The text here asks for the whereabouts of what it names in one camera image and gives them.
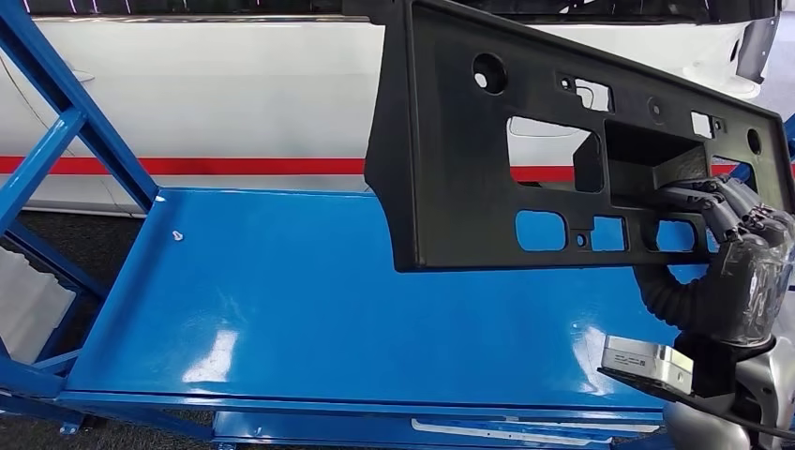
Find white car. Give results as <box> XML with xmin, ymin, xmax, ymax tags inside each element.
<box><xmin>0</xmin><ymin>0</ymin><xmax>795</xmax><ymax>218</ymax></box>

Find white plastic crate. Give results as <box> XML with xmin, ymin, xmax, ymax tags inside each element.
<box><xmin>0</xmin><ymin>247</ymin><xmax>77</xmax><ymax>365</ymax></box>

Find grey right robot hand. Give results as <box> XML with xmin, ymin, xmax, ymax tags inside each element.
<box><xmin>654</xmin><ymin>175</ymin><xmax>795</xmax><ymax>347</ymax></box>

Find black plastic license plate bracket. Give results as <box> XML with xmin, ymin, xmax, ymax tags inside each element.
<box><xmin>364</xmin><ymin>0</ymin><xmax>795</xmax><ymax>273</ymax></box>

